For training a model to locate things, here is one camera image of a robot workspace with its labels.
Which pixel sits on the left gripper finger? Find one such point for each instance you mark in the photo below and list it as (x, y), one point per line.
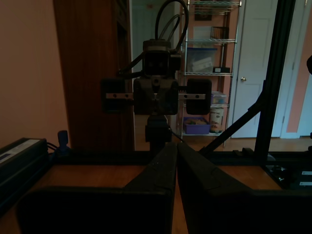
(109, 209)
(231, 212)

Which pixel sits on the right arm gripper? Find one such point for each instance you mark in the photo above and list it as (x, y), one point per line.
(113, 85)

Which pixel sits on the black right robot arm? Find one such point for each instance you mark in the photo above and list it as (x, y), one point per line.
(157, 126)

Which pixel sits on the black flat box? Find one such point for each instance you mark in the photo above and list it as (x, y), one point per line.
(221, 70)

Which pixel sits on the grey power supply box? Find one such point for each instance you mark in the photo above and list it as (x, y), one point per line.
(19, 156)

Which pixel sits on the purple plastic basket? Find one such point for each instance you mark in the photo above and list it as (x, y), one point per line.
(196, 128)

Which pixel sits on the clear bin with colourful toys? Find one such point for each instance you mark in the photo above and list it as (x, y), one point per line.
(218, 98)

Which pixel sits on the white printed canister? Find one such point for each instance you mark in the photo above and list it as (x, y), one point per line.
(216, 119)

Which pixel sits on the clear bin with blue lid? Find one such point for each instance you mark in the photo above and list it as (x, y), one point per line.
(201, 58)

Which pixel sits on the black device with white labels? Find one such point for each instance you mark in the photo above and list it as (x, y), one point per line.
(292, 175)

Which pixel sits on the brown wooden cabinet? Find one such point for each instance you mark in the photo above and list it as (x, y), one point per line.
(85, 73)

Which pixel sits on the white interior door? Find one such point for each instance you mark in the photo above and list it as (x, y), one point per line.
(137, 24)

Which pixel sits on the blue connector clamp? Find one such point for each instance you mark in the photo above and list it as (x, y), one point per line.
(63, 139)

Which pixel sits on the dark book row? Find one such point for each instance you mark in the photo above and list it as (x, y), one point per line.
(219, 33)

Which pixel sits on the dark framed plaque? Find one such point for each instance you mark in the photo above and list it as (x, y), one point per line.
(202, 17)

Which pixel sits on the white panel door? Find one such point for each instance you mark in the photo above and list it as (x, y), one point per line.
(253, 48)
(302, 97)

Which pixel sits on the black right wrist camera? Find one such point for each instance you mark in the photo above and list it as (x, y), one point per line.
(156, 61)

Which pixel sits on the black aluminium frame rail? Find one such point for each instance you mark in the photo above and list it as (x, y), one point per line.
(97, 157)

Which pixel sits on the black diagonal frame brace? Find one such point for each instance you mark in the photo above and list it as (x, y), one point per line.
(231, 124)

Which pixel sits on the black aluminium frame post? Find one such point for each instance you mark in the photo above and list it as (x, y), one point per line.
(275, 73)

